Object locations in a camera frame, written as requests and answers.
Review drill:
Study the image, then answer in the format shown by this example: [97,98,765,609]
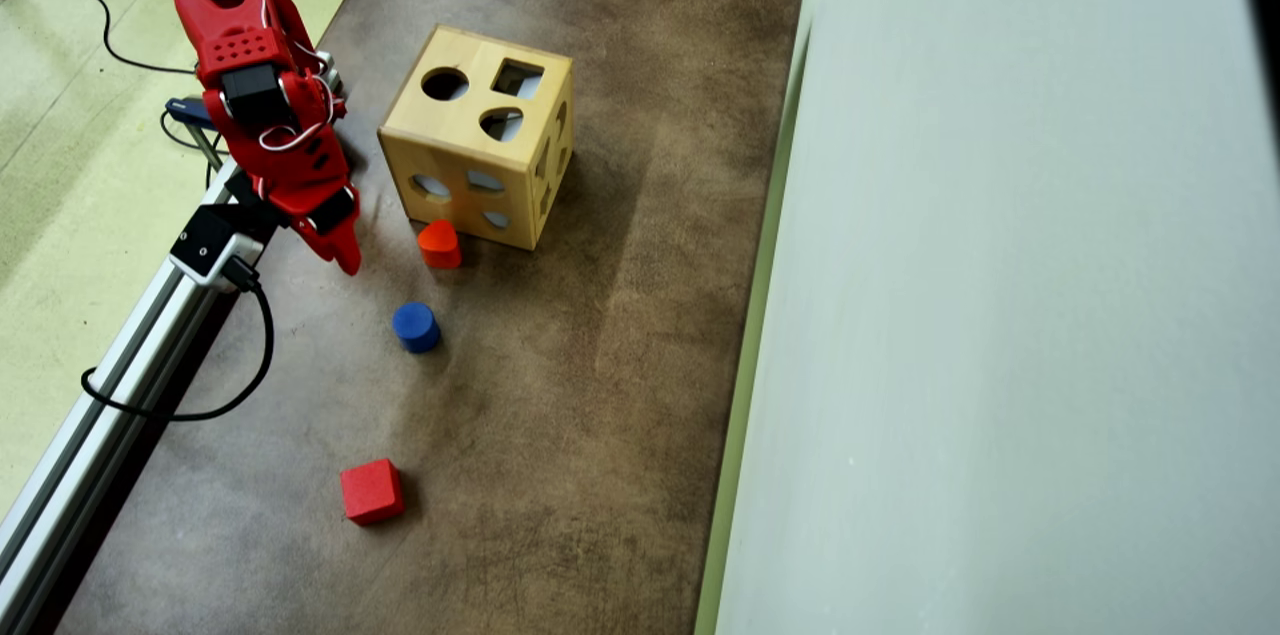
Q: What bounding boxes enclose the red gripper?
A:
[213,99,364,277]

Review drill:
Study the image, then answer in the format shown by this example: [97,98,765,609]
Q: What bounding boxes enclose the black camera cable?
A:
[80,260,276,423]

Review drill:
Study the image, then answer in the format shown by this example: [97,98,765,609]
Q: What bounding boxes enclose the aluminium profile rail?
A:
[0,155,291,635]

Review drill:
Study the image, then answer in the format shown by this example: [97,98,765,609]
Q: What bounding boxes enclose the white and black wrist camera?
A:
[168,185,281,294]

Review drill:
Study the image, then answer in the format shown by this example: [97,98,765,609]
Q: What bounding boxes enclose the long black floor cable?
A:
[8,0,199,76]

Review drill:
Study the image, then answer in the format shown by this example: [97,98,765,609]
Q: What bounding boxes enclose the red cube block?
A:
[339,458,407,527]

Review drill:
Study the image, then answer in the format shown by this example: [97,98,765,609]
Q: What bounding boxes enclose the orange heart-shaped block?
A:
[417,219,464,270]

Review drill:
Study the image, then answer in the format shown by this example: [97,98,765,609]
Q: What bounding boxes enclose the blue cylinder block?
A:
[391,301,442,354]

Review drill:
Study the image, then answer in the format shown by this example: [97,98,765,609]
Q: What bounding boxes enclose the blue table clamp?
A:
[165,95,226,172]

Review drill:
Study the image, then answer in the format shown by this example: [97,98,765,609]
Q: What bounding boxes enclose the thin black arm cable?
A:
[160,110,223,191]

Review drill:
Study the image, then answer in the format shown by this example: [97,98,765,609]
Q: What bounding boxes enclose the wooden shape sorter box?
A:
[377,24,576,252]

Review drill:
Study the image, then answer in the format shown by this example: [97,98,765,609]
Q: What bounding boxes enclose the white servo wires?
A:
[255,0,341,154]

